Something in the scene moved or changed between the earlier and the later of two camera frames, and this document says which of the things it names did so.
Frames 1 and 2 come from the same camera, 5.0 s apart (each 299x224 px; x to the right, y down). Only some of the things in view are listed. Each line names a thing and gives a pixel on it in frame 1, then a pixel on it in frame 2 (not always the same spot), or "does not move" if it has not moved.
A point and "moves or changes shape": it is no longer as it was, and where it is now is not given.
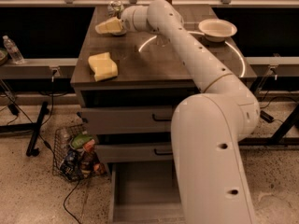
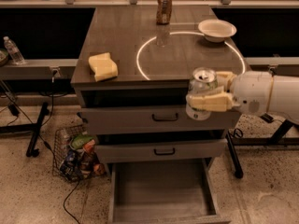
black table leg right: [278, 137] does not move
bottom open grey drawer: [145, 192] does not move
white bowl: [217, 30] does not move
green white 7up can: [115, 8] moves or changes shape
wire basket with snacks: [75, 155] does not move
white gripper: [127, 20] -> [251, 92]
